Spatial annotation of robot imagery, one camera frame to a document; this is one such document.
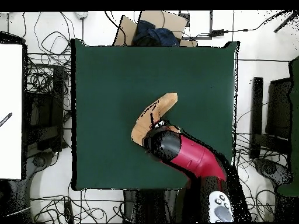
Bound orange terry towel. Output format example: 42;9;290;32
130;92;182;147

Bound dark green table cloth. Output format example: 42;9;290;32
71;38;240;191

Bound blue jeans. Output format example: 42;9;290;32
132;19;181;47

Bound brown cardboard box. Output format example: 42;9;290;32
112;10;199;47

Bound black power adapter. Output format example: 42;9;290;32
211;29;230;37

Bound black stand base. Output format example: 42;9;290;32
253;157;294;187
25;150;57;185

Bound black equipment rack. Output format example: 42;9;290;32
24;65;66;152

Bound black power strip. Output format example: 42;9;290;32
63;201;75;223

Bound white round device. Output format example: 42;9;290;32
74;10;90;20

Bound spare dark green cloth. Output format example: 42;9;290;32
276;55;299;197

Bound small dark strip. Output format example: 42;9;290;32
0;112;13;128

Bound white panel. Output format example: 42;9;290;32
0;43;23;180

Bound black tripod leg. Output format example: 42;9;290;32
273;10;299;33

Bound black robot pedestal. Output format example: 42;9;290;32
123;189;187;223

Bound tangled black cables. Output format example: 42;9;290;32
22;11;75;94
30;186;124;223
233;102;291;222

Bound black upright post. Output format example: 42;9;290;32
249;76;265;160

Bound thin black metal frame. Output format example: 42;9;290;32
178;10;214;40

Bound thin black adapter cable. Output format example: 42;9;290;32
228;10;286;33

